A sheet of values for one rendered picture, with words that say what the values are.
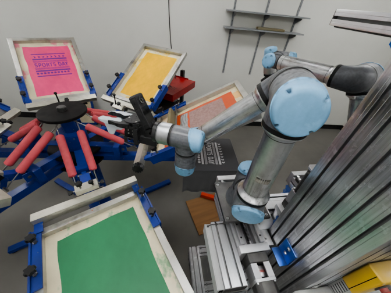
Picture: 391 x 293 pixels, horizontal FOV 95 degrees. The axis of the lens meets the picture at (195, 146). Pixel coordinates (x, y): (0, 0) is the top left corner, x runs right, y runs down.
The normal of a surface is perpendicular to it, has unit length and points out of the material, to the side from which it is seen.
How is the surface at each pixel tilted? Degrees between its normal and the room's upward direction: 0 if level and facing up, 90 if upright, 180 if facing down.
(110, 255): 0
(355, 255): 90
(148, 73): 32
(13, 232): 0
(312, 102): 84
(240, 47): 90
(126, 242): 0
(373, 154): 90
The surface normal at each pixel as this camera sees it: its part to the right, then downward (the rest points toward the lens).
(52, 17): 0.06, 0.64
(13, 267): 0.08, -0.77
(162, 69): -0.16, -0.37
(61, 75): 0.37, -0.36
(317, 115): -0.29, 0.48
